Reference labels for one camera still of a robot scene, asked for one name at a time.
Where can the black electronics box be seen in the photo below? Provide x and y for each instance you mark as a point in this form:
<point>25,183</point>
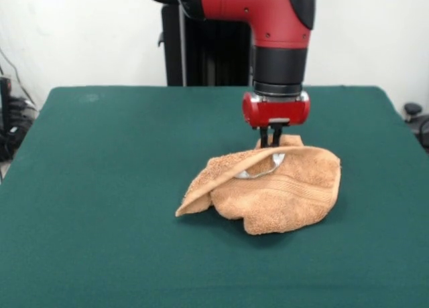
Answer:
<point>5,100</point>

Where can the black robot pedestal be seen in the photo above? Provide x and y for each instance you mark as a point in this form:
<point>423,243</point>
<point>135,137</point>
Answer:
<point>207,53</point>

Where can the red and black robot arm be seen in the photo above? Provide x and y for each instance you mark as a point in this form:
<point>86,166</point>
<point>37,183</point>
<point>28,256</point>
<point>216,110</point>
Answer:
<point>268,20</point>

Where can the black office chair base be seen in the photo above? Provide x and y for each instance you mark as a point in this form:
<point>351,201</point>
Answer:
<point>417,118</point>

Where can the dark green table cloth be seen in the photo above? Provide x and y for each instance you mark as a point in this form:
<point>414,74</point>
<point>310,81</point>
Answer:
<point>100,187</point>

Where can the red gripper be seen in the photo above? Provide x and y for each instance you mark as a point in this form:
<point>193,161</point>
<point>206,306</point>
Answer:
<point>275,112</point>

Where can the orange terry towel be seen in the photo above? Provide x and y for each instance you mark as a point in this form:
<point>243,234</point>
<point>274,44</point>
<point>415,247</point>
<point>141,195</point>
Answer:
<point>278,201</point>

